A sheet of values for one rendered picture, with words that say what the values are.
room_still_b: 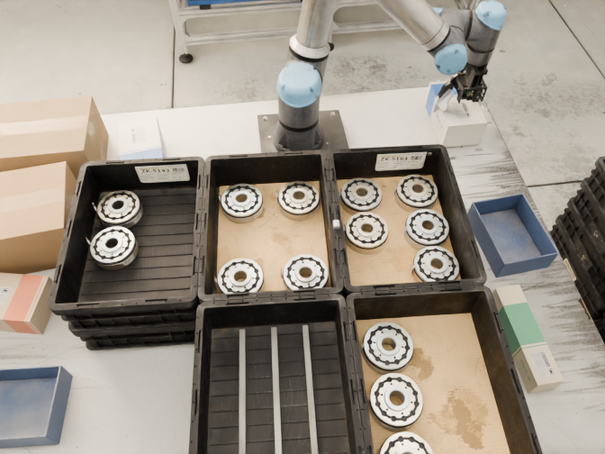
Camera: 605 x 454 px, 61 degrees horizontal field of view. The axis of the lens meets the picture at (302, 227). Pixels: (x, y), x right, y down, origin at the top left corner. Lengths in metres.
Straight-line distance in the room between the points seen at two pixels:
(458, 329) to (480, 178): 0.58
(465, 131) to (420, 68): 1.52
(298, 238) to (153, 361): 0.45
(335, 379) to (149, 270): 0.49
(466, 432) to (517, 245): 0.59
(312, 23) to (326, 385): 0.91
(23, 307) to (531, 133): 2.40
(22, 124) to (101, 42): 1.86
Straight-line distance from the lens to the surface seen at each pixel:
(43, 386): 1.34
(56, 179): 1.45
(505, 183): 1.62
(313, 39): 1.46
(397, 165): 1.34
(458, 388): 1.12
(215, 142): 1.64
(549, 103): 3.11
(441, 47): 1.32
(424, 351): 1.13
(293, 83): 1.39
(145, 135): 1.58
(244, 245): 1.23
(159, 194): 1.37
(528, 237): 1.52
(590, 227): 2.05
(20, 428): 1.33
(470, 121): 1.62
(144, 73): 3.13
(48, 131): 1.58
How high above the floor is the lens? 1.85
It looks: 55 degrees down
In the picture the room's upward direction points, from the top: straight up
